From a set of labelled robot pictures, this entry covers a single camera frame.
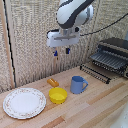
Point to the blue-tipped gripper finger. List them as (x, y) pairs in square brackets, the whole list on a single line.
[(55, 52), (68, 50)]

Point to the black toaster oven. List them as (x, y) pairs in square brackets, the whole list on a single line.
[(115, 44)]

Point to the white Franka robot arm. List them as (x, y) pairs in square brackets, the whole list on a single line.
[(71, 12)]

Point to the white floral rimmed plate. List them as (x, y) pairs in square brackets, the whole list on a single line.
[(24, 103)]

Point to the black dish drying rack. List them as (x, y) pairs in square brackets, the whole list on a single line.
[(104, 66)]

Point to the yellow plastic bowl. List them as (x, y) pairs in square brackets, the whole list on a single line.
[(58, 95)]

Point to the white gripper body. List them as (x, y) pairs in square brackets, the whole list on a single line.
[(62, 38)]

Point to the small orange bread piece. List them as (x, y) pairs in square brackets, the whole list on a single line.
[(52, 82)]

